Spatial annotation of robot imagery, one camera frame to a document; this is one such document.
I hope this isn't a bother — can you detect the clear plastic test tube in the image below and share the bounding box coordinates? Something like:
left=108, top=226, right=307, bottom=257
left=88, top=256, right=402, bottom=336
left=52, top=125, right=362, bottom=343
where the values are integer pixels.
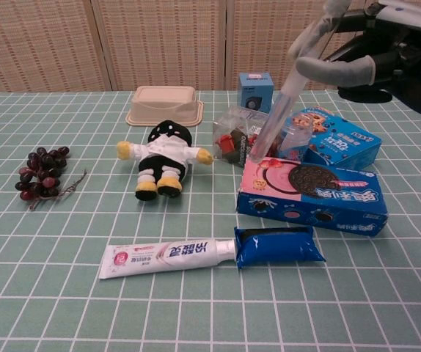
left=249, top=16, right=343, bottom=164

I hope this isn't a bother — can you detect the beige plastic food container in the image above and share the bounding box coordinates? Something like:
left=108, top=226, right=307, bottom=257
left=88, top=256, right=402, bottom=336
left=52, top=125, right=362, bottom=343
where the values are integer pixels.
left=125, top=85, right=205, bottom=128

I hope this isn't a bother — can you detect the pink and blue Oreo box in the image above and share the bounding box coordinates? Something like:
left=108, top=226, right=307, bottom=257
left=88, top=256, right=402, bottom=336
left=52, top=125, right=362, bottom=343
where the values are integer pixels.
left=235, top=153, right=389, bottom=238

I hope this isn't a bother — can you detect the clear bag of coffee capsules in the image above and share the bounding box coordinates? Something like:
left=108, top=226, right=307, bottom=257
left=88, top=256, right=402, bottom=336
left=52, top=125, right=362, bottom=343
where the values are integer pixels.
left=212, top=105, right=281, bottom=168

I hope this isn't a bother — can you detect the blue Oreo snack packet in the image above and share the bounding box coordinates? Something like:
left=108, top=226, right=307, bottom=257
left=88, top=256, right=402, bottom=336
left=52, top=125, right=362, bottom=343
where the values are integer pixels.
left=233, top=225, right=326, bottom=271

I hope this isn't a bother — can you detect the blue chocolate chip cookie box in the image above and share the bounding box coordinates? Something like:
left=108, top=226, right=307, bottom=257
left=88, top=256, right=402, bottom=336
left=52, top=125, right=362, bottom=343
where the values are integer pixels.
left=287, top=106, right=383, bottom=169

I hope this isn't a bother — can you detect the small light blue box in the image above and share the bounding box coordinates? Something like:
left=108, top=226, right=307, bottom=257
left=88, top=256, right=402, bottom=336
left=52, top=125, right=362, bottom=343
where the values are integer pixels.
left=238, top=72, right=274, bottom=113

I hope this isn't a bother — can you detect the white toothpaste tube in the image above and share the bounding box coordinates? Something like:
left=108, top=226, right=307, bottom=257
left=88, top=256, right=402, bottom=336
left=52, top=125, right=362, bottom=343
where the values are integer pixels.
left=98, top=237, right=239, bottom=280

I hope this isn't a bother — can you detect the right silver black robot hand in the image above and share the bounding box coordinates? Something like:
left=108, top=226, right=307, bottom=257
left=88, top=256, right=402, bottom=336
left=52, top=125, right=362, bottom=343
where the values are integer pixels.
left=289, top=0, right=421, bottom=117

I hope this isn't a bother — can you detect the green grid tablecloth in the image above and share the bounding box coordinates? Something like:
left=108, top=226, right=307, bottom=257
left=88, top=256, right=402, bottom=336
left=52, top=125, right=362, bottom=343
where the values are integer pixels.
left=0, top=87, right=421, bottom=352

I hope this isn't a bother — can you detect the black and white plush doll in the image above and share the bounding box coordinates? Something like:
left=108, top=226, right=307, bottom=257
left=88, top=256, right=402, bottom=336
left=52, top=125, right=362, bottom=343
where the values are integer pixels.
left=116, top=120, right=215, bottom=202

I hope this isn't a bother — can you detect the dark red grape bunch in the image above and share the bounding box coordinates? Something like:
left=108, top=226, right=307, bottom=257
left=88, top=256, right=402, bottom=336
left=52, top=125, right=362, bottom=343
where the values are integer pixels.
left=15, top=146, right=89, bottom=211

